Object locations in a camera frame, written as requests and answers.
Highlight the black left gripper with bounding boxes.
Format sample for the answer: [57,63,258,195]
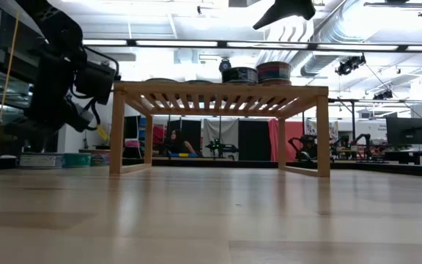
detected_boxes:
[4,97,97,154]

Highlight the gold-lidded pink-blue can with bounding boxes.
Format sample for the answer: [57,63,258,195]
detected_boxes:
[89,153,111,167]
[256,61,292,82]

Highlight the teal-labelled tin can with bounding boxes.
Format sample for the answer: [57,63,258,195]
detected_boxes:
[144,77,179,84]
[63,153,92,169]

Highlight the wooden slatted shelf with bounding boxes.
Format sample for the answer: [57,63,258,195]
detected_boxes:
[108,81,331,179]

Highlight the black ceiling spotlight cluster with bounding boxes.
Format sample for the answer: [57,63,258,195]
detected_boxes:
[334,54,368,77]
[371,89,395,101]

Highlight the black round ceiling lamp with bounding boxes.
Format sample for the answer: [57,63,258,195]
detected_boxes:
[218,57,233,73]

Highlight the LED light bar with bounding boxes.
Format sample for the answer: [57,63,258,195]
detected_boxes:
[81,37,422,54]

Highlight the red curtain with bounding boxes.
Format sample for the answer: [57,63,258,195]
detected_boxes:
[267,117,306,162]

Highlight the black partition panel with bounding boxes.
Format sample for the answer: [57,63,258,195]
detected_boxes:
[238,119,272,161]

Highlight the grey hanging cloth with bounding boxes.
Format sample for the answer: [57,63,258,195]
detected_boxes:
[201,117,240,147]

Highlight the person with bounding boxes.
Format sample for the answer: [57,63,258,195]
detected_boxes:
[166,128,197,158]

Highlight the black office monitor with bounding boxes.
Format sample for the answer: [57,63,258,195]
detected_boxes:
[385,116,422,147]

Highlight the silver ventilation duct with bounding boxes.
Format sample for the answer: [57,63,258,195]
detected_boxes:
[258,0,422,78]

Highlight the yellow cable tag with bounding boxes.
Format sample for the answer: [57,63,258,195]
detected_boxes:
[96,124,109,142]

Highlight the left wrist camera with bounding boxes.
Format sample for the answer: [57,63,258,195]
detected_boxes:
[73,60,119,106]

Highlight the black ceiling rail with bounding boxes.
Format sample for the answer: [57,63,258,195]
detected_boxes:
[363,0,422,18]

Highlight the black metal table frame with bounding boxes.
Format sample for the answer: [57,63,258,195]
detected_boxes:
[0,155,422,180]

